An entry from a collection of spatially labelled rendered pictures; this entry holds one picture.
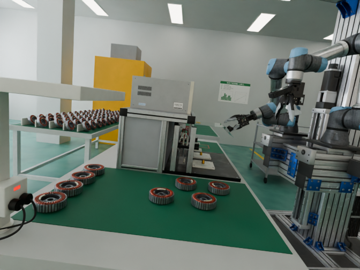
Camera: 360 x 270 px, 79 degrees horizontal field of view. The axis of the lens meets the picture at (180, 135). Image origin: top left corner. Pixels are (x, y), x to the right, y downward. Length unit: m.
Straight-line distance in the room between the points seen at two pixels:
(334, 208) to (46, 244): 1.83
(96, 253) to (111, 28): 7.04
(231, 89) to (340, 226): 5.39
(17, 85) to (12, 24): 8.26
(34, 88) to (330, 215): 1.96
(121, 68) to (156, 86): 3.82
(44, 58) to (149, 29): 3.17
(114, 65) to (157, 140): 4.08
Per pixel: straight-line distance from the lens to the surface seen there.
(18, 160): 2.98
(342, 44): 1.61
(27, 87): 0.64
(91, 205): 0.98
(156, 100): 1.42
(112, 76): 5.26
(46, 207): 0.94
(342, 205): 2.08
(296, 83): 1.23
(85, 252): 0.75
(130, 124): 1.33
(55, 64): 5.23
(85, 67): 7.55
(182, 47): 6.98
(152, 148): 1.32
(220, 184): 1.22
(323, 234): 2.10
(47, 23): 5.44
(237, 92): 6.97
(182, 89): 1.40
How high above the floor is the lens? 1.20
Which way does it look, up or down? 9 degrees down
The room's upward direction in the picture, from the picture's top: 6 degrees clockwise
